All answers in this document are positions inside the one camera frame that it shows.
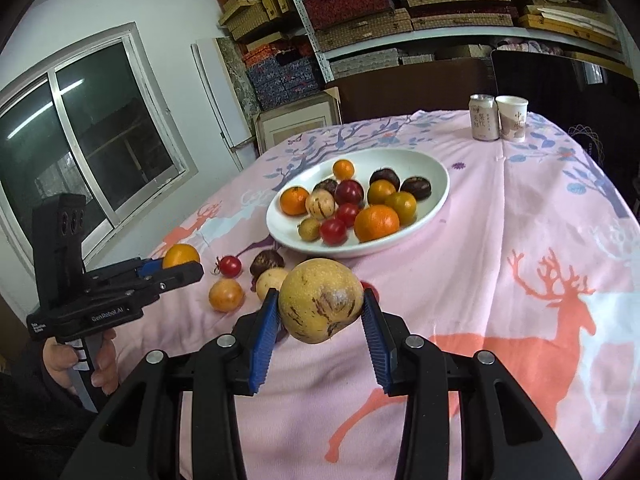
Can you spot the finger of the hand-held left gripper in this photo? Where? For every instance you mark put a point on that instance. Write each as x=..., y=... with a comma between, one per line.
x=150, y=268
x=175, y=277

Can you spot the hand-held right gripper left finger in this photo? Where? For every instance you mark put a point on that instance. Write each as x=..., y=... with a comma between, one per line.
x=264, y=345

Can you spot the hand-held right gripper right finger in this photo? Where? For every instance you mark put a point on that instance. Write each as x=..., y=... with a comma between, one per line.
x=376, y=345

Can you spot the large yellow pepino melon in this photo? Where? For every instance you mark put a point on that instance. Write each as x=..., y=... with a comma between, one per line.
x=320, y=300

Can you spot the dark purple round fruit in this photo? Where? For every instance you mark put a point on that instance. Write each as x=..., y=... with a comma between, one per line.
x=266, y=262

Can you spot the dark red plum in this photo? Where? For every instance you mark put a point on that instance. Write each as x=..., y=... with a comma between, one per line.
x=369, y=288
x=348, y=191

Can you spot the white plate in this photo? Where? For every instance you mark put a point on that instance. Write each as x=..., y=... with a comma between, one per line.
x=400, y=159

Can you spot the person's left forearm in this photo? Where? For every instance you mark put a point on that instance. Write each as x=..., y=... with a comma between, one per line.
x=30, y=425

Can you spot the person's left hand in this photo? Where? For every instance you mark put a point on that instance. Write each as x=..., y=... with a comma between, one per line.
x=107, y=365

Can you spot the yellow orange round fruit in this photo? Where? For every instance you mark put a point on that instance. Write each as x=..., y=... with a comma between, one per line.
x=226, y=295

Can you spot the pale yellow round fruit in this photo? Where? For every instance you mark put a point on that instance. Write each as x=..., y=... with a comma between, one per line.
x=270, y=282

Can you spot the large tangerine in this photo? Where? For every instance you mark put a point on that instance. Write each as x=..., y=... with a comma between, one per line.
x=376, y=222

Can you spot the small yellow round fruit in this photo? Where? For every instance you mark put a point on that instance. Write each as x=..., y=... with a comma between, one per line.
x=309, y=228

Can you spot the orange greenish round fruit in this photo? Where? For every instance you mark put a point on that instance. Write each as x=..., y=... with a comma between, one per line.
x=401, y=206

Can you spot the sliding glass window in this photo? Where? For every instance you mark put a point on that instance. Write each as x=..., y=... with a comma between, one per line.
x=100, y=125

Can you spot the small tangerine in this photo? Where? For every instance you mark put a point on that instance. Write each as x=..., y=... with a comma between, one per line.
x=294, y=200

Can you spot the pink printed tablecloth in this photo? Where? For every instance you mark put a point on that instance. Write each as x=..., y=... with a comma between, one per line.
x=500, y=240

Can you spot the white board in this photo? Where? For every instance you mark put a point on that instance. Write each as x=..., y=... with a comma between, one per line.
x=215, y=85

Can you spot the marbled grey panel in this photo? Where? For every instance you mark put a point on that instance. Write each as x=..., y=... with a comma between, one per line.
x=235, y=75

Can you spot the stack of blue patterned boxes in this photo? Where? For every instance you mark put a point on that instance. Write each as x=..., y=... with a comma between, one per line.
x=280, y=80

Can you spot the pale beverage can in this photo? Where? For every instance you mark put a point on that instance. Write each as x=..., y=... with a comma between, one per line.
x=484, y=117

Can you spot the brown wooden board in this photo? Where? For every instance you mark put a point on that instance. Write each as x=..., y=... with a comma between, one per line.
x=410, y=90

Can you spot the white paper cup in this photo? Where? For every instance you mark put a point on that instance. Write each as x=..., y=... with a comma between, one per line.
x=512, y=119

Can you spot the pile of yellow woven boxes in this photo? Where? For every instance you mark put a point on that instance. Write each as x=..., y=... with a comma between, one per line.
x=250, y=15

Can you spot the grey patterned box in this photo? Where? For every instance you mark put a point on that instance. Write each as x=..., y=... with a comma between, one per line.
x=362, y=62

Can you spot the white metal shelf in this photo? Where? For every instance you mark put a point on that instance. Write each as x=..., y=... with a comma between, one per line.
x=305, y=15

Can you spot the woven straw box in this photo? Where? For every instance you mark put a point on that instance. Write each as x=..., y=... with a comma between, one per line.
x=360, y=32

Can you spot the black glass panel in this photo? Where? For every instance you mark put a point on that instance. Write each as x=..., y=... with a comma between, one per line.
x=560, y=90

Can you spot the red patterned box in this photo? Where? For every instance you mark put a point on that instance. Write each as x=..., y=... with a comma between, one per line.
x=345, y=2

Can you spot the pink cloth bundle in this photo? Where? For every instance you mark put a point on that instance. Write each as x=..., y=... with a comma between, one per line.
x=525, y=46

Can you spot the stack of flat woven boxes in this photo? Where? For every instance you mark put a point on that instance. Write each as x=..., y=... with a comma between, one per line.
x=460, y=5

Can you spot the stack of yellow wooden boxes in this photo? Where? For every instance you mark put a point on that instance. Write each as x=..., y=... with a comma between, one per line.
x=565, y=25

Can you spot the wooden picture frame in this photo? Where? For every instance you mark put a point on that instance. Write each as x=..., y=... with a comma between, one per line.
x=295, y=127

